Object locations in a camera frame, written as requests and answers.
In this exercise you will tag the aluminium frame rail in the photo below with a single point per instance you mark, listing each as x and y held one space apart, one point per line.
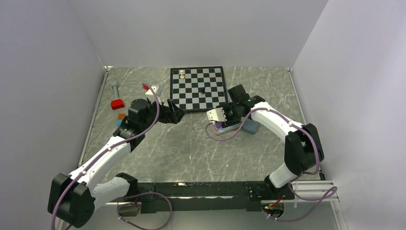
310 191

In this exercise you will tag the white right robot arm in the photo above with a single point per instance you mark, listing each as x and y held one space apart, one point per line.
302 146

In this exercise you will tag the orange and blue toy block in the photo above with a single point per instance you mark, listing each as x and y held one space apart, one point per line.
120 118

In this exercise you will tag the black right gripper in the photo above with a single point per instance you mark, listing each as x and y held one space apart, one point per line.
230 122

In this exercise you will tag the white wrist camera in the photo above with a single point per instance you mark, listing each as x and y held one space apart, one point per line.
157 89
216 115

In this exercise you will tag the pink glasses case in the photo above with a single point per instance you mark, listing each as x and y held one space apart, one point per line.
230 128

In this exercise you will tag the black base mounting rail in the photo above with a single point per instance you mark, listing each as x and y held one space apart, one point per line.
202 196

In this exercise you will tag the grey glasses case green lining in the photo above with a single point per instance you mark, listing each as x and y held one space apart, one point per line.
250 127

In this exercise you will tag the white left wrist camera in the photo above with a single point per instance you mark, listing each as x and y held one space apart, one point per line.
157 89

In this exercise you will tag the black and white chessboard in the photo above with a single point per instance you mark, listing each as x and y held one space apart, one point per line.
185 93

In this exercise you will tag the pink transparent sunglasses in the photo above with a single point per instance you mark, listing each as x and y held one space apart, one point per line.
218 129

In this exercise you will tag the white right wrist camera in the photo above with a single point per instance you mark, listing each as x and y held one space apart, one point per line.
216 115

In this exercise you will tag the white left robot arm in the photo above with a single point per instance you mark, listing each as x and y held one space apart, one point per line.
74 197

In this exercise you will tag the grey toy hammer red head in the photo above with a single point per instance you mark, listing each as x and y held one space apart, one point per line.
117 102

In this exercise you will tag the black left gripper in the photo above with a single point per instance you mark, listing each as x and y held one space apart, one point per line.
172 117

